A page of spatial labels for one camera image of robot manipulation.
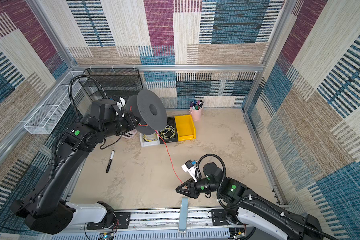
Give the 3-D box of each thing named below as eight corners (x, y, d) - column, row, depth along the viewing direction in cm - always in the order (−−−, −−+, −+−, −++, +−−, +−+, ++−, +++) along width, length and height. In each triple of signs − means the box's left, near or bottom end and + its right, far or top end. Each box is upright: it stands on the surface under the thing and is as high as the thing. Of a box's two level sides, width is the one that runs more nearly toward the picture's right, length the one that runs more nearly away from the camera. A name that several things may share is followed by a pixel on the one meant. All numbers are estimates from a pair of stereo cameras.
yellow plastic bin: (178, 143, 104) (178, 136, 98) (175, 123, 116) (174, 116, 109) (196, 140, 105) (196, 134, 99) (190, 121, 117) (191, 114, 111)
